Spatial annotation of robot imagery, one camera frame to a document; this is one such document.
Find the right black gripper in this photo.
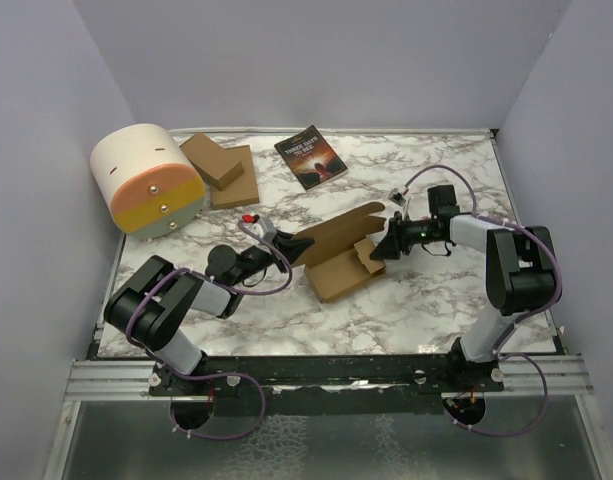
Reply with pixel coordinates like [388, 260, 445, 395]
[371, 211, 440, 259]

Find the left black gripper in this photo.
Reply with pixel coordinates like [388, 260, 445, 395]
[231, 228, 314, 286]

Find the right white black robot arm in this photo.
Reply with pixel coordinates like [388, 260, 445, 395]
[370, 184, 562, 391]

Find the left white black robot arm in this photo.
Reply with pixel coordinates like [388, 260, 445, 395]
[103, 222, 315, 395]

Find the flat brown cardboard box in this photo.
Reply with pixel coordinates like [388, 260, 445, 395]
[211, 145, 260, 210]

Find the folded brown cardboard box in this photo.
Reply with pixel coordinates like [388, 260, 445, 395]
[180, 133, 244, 190]

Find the dark paperback book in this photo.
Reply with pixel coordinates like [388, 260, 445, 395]
[274, 125, 348, 191]

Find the cream orange cylindrical drawer unit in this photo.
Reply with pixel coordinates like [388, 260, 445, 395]
[90, 123, 206, 240]

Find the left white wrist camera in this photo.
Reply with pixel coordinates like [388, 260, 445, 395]
[242, 214, 277, 243]

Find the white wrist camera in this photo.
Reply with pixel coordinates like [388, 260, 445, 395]
[242, 214, 277, 243]
[388, 187, 410, 218]

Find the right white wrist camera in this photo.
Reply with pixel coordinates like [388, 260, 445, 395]
[388, 187, 410, 218]

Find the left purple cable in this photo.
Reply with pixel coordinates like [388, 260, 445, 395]
[125, 219, 293, 442]

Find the purple cable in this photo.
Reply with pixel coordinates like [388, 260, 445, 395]
[400, 164, 562, 437]
[125, 219, 293, 442]

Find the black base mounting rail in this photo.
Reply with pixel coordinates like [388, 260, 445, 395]
[149, 354, 503, 416]

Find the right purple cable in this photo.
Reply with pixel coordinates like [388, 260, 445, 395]
[400, 164, 562, 437]

